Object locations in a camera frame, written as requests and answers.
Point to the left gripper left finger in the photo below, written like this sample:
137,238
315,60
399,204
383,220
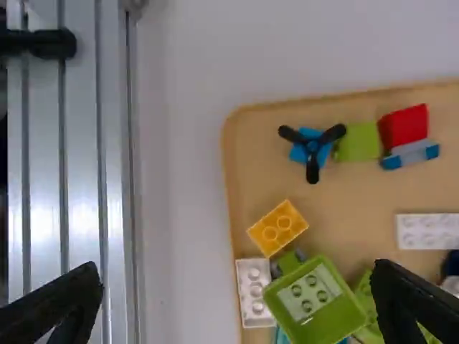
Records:
36,311

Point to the yellow toy brick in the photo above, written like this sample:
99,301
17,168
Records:
276,229

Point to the tan tray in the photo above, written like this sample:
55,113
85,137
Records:
351,200

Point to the white toy brick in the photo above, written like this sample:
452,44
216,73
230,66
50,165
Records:
426,231
252,286

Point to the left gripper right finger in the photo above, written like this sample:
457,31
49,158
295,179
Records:
394,294

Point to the blue and grey toy brick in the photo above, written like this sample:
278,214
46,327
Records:
409,156

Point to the large green toy brick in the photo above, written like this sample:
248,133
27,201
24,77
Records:
312,315

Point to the silver rails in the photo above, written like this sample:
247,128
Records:
82,143

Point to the red toy brick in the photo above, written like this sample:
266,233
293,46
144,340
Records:
403,125

